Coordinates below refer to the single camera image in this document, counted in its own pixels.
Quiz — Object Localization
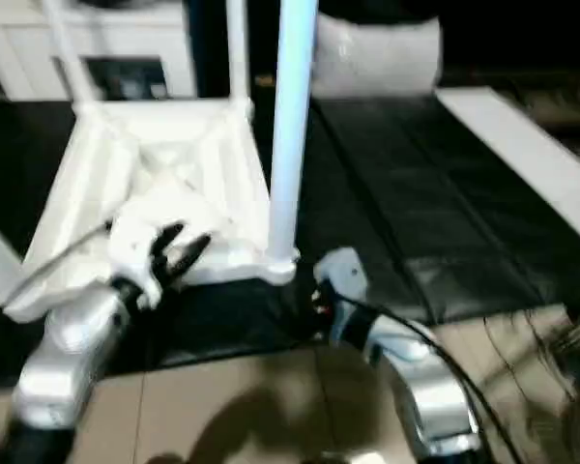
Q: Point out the black work surface mat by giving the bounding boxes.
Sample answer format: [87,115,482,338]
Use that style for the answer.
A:
[0,94,580,378]

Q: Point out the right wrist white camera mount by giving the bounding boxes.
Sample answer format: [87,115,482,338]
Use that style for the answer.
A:
[313,246,368,339]

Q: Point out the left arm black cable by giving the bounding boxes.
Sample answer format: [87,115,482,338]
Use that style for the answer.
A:
[0,221,112,310]

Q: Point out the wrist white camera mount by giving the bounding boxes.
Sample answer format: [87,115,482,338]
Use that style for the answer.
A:
[108,202,185,310]
[313,246,368,339]

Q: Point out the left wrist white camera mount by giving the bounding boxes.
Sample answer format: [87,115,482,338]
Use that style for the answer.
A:
[108,202,185,310]

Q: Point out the white flat board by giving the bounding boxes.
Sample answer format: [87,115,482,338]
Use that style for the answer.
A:
[437,86,580,243]

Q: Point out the white plastic table top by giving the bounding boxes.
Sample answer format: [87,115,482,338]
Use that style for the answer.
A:
[0,96,301,323]

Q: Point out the grey pillow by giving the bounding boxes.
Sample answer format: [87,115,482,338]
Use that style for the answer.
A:
[313,14,444,98]

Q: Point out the white sideboard with glass doors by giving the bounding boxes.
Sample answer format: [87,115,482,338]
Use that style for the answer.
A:
[0,0,197,101]

